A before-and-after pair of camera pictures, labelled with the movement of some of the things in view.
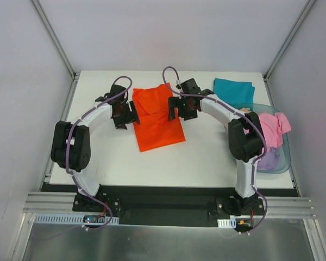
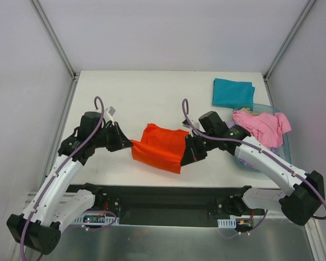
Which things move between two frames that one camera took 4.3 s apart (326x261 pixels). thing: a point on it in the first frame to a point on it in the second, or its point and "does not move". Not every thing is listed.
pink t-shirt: [274, 125] does not move
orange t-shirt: [155, 131] to [160, 148]
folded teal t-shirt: [240, 94] does not move
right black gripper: [174, 107] to [198, 148]
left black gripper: [131, 116] to [114, 138]
